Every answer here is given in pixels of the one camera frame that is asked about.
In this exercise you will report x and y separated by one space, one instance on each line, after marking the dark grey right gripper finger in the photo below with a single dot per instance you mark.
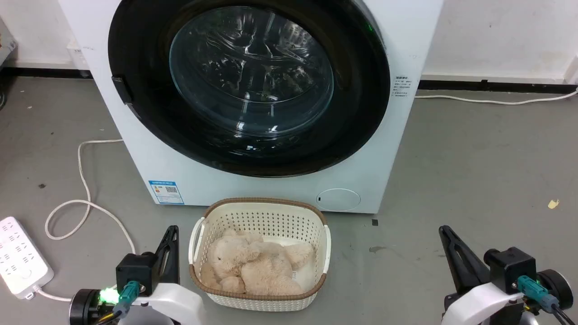
463 262

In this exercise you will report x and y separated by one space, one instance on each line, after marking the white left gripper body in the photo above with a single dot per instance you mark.
171 302

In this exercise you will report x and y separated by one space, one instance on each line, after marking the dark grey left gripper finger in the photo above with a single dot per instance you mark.
170 257

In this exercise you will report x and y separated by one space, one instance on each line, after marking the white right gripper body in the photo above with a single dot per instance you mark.
478 304

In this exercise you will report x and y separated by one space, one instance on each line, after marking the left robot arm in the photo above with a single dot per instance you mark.
83 307

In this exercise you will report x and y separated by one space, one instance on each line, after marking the white front-load washing machine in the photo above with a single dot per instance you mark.
397 149

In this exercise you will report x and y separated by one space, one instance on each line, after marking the black round washer door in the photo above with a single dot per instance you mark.
253 76

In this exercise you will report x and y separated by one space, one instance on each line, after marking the blue energy label sticker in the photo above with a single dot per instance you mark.
166 192

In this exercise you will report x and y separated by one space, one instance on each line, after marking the beige plush teddy bear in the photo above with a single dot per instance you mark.
257 266

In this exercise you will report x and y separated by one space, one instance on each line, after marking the white plastic laundry basket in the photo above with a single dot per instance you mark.
262 219

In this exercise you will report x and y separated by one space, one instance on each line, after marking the small yellow paper scrap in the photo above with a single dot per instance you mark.
553 204

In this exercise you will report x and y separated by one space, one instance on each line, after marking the round white filter cover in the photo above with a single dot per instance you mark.
337 199

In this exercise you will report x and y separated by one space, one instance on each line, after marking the white power strip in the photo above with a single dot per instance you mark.
18 257

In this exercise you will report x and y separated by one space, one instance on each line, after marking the small text warning sticker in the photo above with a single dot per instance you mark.
401 86

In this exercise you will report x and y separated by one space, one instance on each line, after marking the grey box with label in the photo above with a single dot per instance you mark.
6 43

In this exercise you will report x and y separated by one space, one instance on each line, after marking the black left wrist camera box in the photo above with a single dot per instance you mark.
135 271

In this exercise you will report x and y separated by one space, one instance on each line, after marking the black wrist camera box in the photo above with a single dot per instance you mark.
135 271
512 266

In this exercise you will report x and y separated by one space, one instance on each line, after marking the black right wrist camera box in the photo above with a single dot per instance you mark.
512 266

